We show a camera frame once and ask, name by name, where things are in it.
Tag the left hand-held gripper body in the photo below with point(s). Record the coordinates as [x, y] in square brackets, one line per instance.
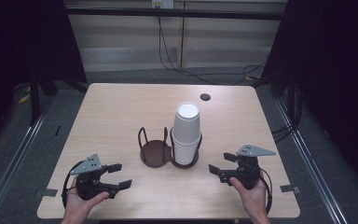
[90, 186]

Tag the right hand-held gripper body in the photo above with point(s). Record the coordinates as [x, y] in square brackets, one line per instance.
[247, 172]

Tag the brown double cup holder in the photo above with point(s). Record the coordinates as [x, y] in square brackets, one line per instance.
[155, 154]

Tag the stack of white paper cups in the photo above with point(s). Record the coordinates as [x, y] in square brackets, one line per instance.
[186, 130]

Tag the person's left hand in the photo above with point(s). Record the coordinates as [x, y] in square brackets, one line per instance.
[77, 207]

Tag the person's right hand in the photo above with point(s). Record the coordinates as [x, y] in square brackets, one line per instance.
[256, 200]

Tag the grey tape strip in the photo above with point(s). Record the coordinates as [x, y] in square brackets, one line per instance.
[46, 193]
[289, 188]

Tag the dark round table grommet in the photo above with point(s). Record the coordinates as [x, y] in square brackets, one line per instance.
[205, 97]

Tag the black metal stand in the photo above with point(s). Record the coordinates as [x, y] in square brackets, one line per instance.
[34, 102]

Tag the black curtain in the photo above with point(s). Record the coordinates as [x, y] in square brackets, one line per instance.
[24, 40]
[335, 77]

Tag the metal floor rail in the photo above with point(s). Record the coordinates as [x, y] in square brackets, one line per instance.
[310, 161]
[15, 161]

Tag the black horizontal frame bar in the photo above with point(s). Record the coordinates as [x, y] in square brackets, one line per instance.
[174, 13]

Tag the white wall outlet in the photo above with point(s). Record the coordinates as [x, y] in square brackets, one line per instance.
[162, 3]

